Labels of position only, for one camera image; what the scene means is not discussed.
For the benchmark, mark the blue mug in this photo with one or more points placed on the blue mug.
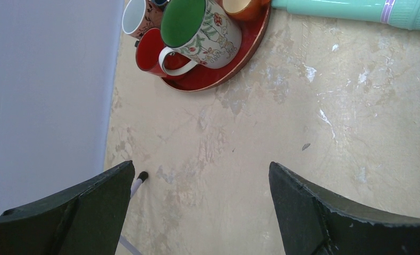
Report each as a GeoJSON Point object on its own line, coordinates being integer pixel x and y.
{"type": "Point", "coordinates": [160, 3]}

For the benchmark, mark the teal pen tube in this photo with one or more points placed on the teal pen tube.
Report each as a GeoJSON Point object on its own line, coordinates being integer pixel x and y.
{"type": "Point", "coordinates": [404, 14]}

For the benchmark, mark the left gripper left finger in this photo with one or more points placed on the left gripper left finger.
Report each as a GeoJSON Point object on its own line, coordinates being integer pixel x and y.
{"type": "Point", "coordinates": [86, 218]}

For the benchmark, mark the large white cat mug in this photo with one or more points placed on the large white cat mug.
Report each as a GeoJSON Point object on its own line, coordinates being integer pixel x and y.
{"type": "Point", "coordinates": [201, 31]}

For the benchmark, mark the small orange cup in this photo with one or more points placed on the small orange cup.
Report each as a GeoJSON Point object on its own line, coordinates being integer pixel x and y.
{"type": "Point", "coordinates": [244, 10]}

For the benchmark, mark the red round tray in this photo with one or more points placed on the red round tray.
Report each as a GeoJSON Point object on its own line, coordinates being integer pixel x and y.
{"type": "Point", "coordinates": [201, 78]}

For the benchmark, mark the red glossy mug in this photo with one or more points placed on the red glossy mug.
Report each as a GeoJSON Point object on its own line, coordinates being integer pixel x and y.
{"type": "Point", "coordinates": [148, 51]}

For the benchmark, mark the pink brown mug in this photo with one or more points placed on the pink brown mug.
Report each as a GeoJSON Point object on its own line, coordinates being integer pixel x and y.
{"type": "Point", "coordinates": [139, 16]}

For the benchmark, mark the tripod stand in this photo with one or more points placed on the tripod stand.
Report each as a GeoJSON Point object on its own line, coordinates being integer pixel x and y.
{"type": "Point", "coordinates": [142, 177]}

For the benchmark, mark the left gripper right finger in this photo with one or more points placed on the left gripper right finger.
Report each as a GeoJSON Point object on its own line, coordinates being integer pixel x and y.
{"type": "Point", "coordinates": [315, 220]}

